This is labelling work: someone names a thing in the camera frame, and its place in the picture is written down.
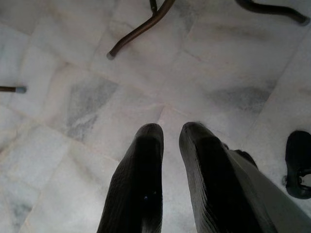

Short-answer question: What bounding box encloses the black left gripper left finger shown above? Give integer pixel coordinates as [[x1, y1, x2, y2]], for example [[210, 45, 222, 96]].
[[96, 123, 164, 233]]

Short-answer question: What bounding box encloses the black left robot foot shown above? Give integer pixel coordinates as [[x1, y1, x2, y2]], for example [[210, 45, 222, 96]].
[[221, 142, 259, 171]]

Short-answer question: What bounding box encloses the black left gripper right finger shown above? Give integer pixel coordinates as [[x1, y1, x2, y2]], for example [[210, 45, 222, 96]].
[[178, 121, 268, 233]]

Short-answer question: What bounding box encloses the grey left robot leg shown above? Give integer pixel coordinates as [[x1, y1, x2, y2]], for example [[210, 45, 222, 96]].
[[225, 148, 311, 233]]

